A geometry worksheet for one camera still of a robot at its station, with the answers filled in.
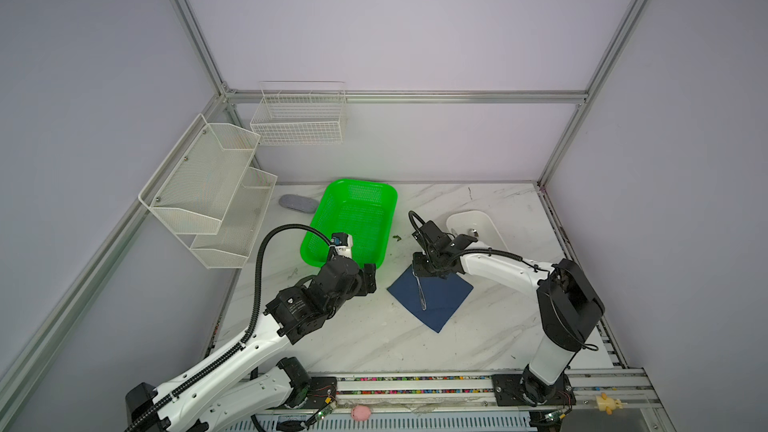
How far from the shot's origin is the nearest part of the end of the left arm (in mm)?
488

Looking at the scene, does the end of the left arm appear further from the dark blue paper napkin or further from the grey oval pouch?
the grey oval pouch

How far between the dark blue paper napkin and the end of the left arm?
37 centimetres

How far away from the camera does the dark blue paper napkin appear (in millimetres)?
873
